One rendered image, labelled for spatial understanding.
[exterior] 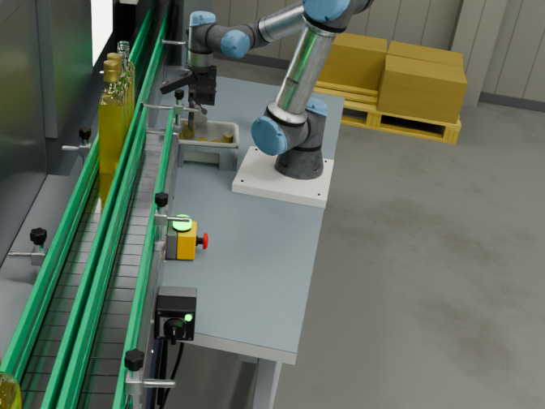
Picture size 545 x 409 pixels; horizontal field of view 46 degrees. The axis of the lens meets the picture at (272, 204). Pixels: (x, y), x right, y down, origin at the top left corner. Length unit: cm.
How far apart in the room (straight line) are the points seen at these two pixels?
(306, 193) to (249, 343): 64
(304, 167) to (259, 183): 15
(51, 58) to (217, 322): 70
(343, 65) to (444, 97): 81
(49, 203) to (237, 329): 52
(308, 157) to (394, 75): 247
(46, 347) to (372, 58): 389
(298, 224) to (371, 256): 134
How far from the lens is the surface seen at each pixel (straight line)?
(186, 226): 154
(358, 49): 474
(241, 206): 182
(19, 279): 133
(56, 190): 161
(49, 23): 154
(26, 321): 111
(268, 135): 178
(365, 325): 267
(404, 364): 255
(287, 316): 145
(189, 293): 135
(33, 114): 153
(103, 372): 112
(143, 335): 118
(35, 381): 112
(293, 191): 188
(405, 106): 442
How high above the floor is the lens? 167
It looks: 30 degrees down
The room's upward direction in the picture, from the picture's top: 8 degrees clockwise
